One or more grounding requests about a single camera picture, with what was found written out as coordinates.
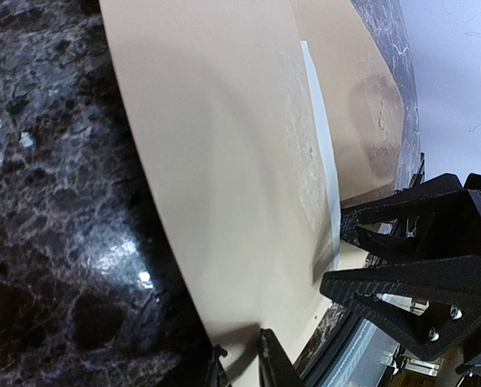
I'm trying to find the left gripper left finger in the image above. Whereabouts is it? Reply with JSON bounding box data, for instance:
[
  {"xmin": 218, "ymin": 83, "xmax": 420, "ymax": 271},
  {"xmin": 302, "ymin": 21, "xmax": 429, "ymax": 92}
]
[{"xmin": 207, "ymin": 345, "xmax": 231, "ymax": 387}]

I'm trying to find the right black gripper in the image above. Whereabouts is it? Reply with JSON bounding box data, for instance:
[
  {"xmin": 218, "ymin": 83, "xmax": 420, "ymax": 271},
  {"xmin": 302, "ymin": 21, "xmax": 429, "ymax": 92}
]
[{"xmin": 320, "ymin": 173, "xmax": 481, "ymax": 385}]

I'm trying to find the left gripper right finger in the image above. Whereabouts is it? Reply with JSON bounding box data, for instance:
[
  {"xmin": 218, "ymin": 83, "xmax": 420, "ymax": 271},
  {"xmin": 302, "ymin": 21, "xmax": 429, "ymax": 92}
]
[{"xmin": 257, "ymin": 329, "xmax": 305, "ymax": 387}]

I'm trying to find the white letter paper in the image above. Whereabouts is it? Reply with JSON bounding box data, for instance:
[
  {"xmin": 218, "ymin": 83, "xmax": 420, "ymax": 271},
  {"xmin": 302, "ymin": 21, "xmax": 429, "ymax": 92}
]
[{"xmin": 301, "ymin": 40, "xmax": 341, "ymax": 273}]

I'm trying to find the brown kraft envelope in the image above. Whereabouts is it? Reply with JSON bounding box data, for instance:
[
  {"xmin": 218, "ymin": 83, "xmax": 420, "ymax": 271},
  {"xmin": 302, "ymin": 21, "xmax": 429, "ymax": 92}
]
[{"xmin": 100, "ymin": 1, "xmax": 404, "ymax": 386}]

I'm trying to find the black front frame rail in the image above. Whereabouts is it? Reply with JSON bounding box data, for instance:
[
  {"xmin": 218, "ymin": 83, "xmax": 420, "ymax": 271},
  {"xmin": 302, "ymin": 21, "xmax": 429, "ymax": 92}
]
[{"xmin": 300, "ymin": 312, "xmax": 360, "ymax": 386}]

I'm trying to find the white slotted cable duct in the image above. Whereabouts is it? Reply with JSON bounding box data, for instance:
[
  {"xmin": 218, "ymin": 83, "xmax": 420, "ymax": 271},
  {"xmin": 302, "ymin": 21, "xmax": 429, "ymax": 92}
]
[{"xmin": 326, "ymin": 321, "xmax": 375, "ymax": 386}]

